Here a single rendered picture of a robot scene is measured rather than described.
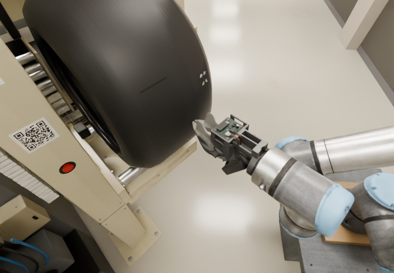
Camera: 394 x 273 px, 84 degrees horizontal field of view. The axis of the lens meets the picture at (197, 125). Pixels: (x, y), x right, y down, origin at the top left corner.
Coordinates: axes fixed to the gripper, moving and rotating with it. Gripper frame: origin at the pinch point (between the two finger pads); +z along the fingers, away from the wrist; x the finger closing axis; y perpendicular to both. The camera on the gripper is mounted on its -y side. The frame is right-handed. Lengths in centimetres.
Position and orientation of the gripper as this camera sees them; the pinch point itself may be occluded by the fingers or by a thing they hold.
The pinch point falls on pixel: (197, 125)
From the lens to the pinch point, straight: 58.9
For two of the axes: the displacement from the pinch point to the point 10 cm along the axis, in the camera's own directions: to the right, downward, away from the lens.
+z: -7.0, -4.8, 5.3
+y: -0.8, -6.9, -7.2
